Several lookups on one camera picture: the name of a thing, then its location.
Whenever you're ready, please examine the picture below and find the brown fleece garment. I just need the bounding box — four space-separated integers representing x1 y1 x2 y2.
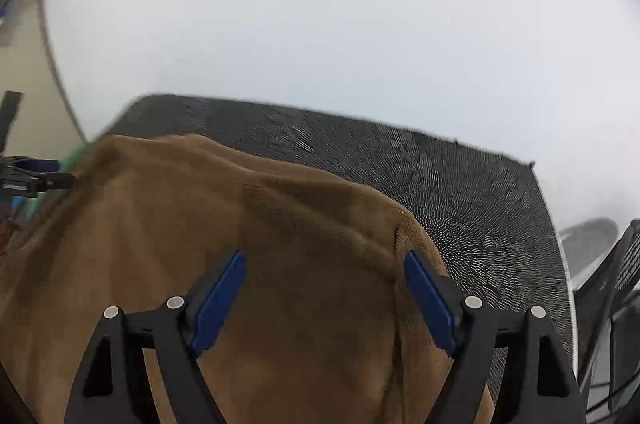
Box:
1 135 450 423

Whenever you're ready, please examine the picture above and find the black mesh chair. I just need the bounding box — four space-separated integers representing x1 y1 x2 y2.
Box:
574 219 639 423

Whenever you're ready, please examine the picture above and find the black patterned table cloth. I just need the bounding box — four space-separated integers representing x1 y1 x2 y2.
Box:
92 92 576 405

